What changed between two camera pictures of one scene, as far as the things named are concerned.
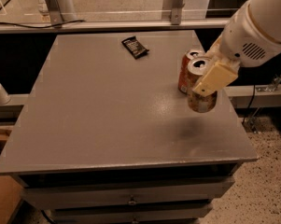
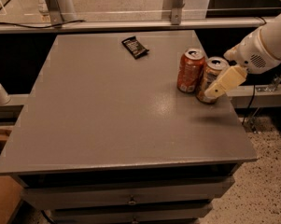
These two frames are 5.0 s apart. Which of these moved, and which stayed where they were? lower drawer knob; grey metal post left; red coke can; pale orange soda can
Moved: pale orange soda can
Stayed: lower drawer knob; red coke can; grey metal post left
